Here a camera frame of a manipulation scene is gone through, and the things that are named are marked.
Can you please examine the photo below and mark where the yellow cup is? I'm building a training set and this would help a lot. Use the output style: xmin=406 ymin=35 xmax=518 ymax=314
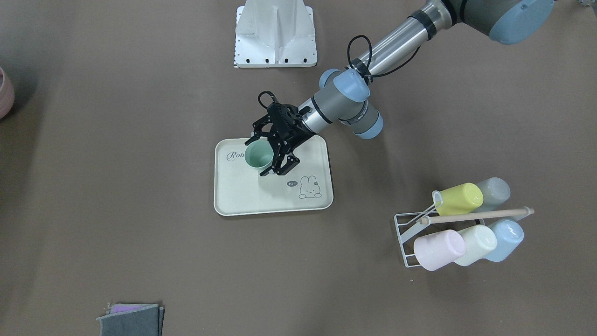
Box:
xmin=432 ymin=182 xmax=484 ymax=216

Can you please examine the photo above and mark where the pink cup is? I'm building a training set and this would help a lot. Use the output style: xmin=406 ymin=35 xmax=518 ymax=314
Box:
xmin=414 ymin=229 xmax=466 ymax=272

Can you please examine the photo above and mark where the light blue cup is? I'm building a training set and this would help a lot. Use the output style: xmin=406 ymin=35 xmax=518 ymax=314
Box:
xmin=484 ymin=218 xmax=524 ymax=262

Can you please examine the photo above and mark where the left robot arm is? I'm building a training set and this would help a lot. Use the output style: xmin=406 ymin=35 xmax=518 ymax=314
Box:
xmin=245 ymin=0 xmax=554 ymax=176

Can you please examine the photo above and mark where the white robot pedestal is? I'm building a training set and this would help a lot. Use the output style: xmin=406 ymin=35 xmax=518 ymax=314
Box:
xmin=233 ymin=0 xmax=318 ymax=68

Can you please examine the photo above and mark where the grey cup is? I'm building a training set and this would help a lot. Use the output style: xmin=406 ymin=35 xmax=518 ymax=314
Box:
xmin=473 ymin=178 xmax=510 ymax=212

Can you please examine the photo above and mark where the cream rabbit tray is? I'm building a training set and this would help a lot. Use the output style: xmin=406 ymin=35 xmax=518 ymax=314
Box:
xmin=214 ymin=135 xmax=334 ymax=216

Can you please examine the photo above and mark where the white wire cup rack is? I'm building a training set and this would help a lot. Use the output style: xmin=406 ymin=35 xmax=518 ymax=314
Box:
xmin=394 ymin=204 xmax=535 ymax=268

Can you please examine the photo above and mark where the cream white cup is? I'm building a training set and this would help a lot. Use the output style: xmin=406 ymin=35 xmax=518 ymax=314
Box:
xmin=454 ymin=224 xmax=497 ymax=266

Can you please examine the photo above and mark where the mint green cup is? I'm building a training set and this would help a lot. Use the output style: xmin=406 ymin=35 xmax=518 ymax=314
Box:
xmin=244 ymin=140 xmax=274 ymax=170

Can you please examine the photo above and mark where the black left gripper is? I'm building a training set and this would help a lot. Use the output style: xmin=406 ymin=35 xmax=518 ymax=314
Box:
xmin=245 ymin=91 xmax=314 ymax=176

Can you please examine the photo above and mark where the pink bowl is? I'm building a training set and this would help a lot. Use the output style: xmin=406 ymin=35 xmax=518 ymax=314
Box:
xmin=0 ymin=68 xmax=15 ymax=119

